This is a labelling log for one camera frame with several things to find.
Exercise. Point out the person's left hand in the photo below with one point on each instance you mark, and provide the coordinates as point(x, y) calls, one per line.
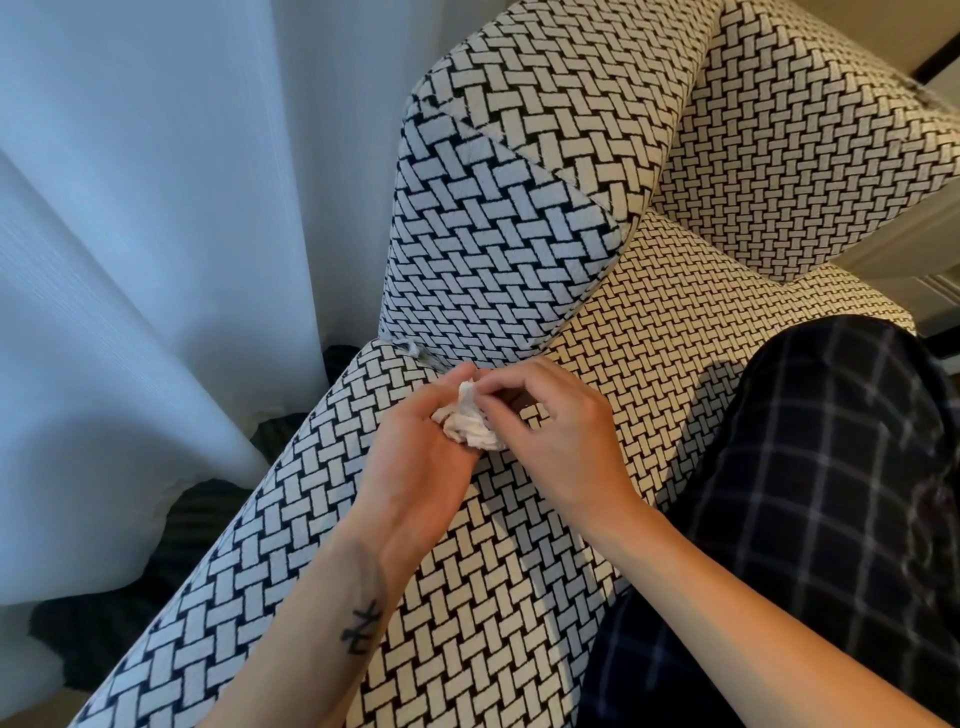
point(420, 472)

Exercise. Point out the person's right hand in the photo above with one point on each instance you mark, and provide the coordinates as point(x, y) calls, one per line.
point(570, 450)

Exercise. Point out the person's left fingers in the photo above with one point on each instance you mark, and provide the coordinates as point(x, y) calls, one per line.
point(456, 386)

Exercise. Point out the person's right fingers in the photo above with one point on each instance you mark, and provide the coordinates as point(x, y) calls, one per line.
point(514, 390)

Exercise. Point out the white tissue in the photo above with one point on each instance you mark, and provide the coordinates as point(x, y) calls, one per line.
point(465, 427)

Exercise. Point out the person's right forearm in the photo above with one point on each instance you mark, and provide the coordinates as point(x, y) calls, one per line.
point(750, 622)

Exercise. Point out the person's left forearm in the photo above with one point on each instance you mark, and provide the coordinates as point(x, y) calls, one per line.
point(315, 637)

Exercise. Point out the woven pattern block cushion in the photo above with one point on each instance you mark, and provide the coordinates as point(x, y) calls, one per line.
point(795, 135)
point(502, 225)

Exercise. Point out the woven pattern black white sofa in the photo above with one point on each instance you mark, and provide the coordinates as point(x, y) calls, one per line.
point(480, 600)

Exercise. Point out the dark plaid trousers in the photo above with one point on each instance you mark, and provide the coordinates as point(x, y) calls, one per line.
point(825, 487)

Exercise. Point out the white sheer curtain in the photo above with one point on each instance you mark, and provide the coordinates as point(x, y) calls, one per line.
point(150, 262)

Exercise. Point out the white furniture panel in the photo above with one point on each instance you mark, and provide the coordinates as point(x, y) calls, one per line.
point(911, 255)

